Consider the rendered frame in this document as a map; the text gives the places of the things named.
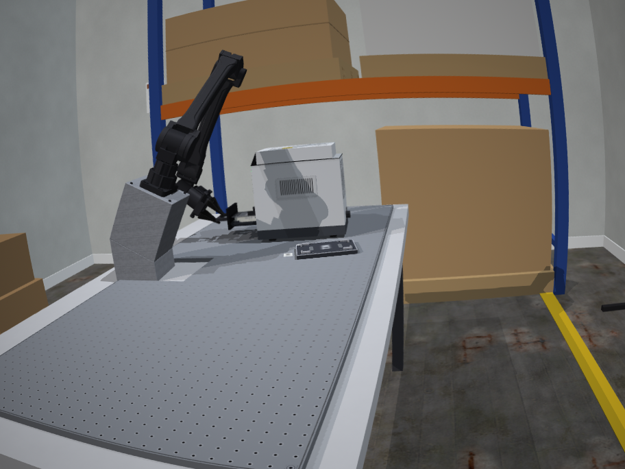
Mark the grey heat sealer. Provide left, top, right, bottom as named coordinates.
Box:
left=216, top=142, right=350, bottom=241

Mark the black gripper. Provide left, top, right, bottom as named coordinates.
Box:
left=187, top=187, right=225, bottom=224

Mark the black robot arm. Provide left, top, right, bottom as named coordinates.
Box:
left=139, top=50, right=247, bottom=197

